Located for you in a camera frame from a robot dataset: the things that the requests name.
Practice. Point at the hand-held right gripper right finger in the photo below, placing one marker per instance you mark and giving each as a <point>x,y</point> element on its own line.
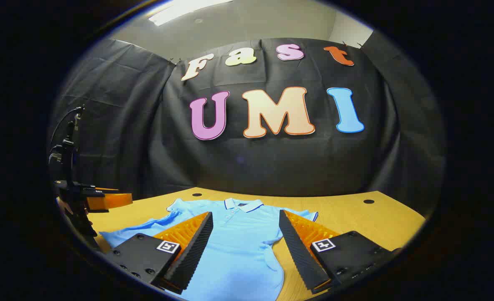
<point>299,251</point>

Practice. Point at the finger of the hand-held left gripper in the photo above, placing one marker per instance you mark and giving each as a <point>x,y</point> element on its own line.
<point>111,200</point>

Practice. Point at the black backdrop cloth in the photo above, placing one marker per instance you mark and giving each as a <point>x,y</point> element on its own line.
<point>272,167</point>

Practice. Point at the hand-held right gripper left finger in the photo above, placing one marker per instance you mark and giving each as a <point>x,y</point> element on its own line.
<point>194,251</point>

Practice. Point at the light blue T-shirt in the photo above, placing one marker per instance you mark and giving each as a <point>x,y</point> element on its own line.
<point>238,251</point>

